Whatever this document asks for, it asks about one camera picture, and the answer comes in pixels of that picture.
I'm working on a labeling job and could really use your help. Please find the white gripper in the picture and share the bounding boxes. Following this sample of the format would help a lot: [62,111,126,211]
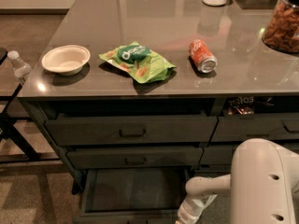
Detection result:
[175,195,216,224]

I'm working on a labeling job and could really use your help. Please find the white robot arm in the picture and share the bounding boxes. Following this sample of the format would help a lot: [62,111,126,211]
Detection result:
[175,138,299,224]

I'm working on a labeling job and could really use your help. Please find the snack packets in drawer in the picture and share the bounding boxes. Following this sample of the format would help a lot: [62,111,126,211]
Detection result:
[227,96,274,115]

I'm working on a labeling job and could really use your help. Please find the green snack bag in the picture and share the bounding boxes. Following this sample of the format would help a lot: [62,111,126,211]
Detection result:
[99,42,176,84]

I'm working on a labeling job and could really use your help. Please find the red soda can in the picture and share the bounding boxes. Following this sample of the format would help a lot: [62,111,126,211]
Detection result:
[189,39,218,74]

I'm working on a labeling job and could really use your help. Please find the black side table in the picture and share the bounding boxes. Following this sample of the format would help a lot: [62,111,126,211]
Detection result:
[0,47,60,165]

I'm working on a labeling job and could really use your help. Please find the white paper bowl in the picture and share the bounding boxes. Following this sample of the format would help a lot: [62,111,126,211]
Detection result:
[41,45,91,76]

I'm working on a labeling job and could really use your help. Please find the clear jar of nuts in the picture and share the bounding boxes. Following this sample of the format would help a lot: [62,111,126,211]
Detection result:
[262,0,299,53]

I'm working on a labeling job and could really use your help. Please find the clear plastic water bottle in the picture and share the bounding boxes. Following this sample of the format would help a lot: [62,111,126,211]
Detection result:
[7,50,32,85]

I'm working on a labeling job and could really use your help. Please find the dark cabinet frame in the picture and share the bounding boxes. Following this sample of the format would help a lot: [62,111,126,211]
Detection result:
[24,96,299,186]

